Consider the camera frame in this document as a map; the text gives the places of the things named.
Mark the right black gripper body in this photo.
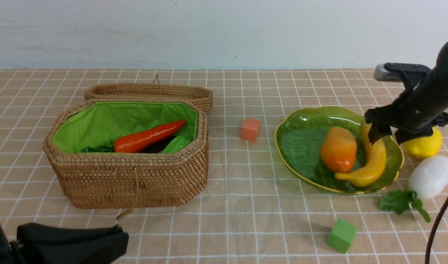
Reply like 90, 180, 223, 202
364, 74, 448, 129

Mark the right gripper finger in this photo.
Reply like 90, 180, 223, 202
394, 126, 433, 145
368, 122, 392, 145

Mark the yellow lemon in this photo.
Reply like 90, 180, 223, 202
402, 127, 442, 160

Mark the orange mango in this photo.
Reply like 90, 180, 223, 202
320, 127, 357, 173

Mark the yellow banana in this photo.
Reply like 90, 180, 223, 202
334, 122, 387, 187

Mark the white radish with leaves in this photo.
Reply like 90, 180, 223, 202
379, 155, 448, 223

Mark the purple eggplant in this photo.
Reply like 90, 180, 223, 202
140, 141, 170, 154

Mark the orange carrot with leaves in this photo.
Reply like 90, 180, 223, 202
81, 120, 187, 153

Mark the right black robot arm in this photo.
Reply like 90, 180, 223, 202
364, 42, 448, 144

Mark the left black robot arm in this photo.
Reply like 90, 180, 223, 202
0, 222, 129, 264

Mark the green glass leaf plate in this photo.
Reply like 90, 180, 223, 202
274, 106, 404, 195

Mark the green foam cube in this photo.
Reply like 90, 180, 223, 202
326, 219, 358, 254

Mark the orange foam cube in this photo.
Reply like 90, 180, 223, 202
240, 118, 261, 142

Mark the beige checked tablecloth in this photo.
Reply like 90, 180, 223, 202
0, 69, 431, 264

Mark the wicker basket lid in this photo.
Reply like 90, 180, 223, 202
84, 74, 213, 112

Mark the woven wicker basket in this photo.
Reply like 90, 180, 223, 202
43, 98, 209, 209

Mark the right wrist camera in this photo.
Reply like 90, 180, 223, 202
374, 62, 431, 89

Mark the right camera cable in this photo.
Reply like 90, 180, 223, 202
425, 180, 448, 264

